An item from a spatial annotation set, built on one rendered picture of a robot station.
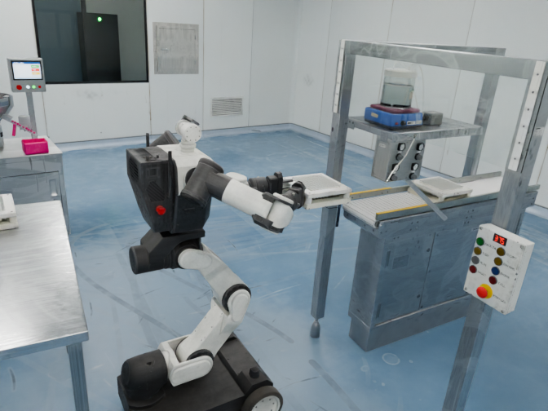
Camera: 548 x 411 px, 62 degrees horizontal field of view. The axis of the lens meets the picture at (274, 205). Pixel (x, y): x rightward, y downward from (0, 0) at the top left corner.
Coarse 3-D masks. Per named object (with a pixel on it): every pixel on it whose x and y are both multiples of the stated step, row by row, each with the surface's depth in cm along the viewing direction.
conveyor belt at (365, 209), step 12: (480, 180) 296; (492, 180) 297; (408, 192) 264; (480, 192) 273; (348, 204) 242; (360, 204) 242; (372, 204) 243; (384, 204) 245; (396, 204) 246; (408, 204) 247; (420, 204) 248; (360, 216) 232; (372, 216) 228
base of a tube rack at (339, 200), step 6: (282, 192) 218; (324, 198) 209; (330, 198) 210; (336, 198) 211; (342, 198) 211; (348, 198) 212; (306, 204) 202; (312, 204) 202; (318, 204) 204; (324, 204) 206; (330, 204) 208; (336, 204) 209
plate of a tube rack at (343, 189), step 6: (312, 174) 227; (318, 174) 228; (342, 186) 213; (306, 192) 201; (312, 192) 202; (318, 192) 202; (324, 192) 203; (330, 192) 205; (336, 192) 207; (342, 192) 209; (348, 192) 211
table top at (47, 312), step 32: (32, 224) 197; (64, 224) 199; (0, 256) 170; (32, 256) 172; (64, 256) 173; (0, 288) 151; (32, 288) 152; (64, 288) 154; (0, 320) 136; (32, 320) 137; (64, 320) 138; (0, 352) 124; (32, 352) 129
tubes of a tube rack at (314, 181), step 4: (312, 176) 221; (316, 176) 221; (320, 176) 221; (300, 180) 215; (304, 180) 214; (308, 180) 215; (312, 180) 215; (316, 180) 215; (320, 180) 215; (324, 180) 216; (328, 180) 217; (308, 184) 209; (312, 184) 209; (316, 184) 210; (320, 184) 210; (324, 184) 210; (328, 184) 211; (332, 184) 211
